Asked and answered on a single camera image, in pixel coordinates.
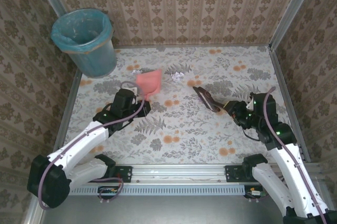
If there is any dark brown hand brush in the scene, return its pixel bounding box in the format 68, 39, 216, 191
192, 86, 224, 113

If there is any pink plastic dustpan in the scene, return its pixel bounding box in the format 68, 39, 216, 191
136, 69, 163, 101

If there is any blue-grey ribbed waste bin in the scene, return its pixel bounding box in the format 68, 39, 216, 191
51, 8, 118, 79

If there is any floral print tablecloth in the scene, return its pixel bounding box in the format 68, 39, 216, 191
59, 46, 302, 165

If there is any small circuit board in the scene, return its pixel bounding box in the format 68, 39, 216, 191
98, 186, 119, 200
244, 186, 265, 199

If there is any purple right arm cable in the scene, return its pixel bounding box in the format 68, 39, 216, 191
263, 86, 329, 224

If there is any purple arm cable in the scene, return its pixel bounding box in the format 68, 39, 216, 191
263, 86, 329, 224
38, 81, 145, 210

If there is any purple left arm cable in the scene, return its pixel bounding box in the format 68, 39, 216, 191
38, 81, 145, 210

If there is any aluminium side rail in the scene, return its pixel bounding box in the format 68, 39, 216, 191
54, 70, 82, 153
267, 46, 311, 163

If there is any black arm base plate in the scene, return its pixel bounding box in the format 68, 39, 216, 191
110, 165, 132, 183
225, 165, 253, 182

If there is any long aluminium base rail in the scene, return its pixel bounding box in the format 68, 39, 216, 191
86, 164, 326, 184

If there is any slotted grey cable duct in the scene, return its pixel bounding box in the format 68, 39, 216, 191
68, 184, 250, 196

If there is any aluminium lower frame bar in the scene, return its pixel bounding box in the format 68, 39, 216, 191
26, 202, 45, 224

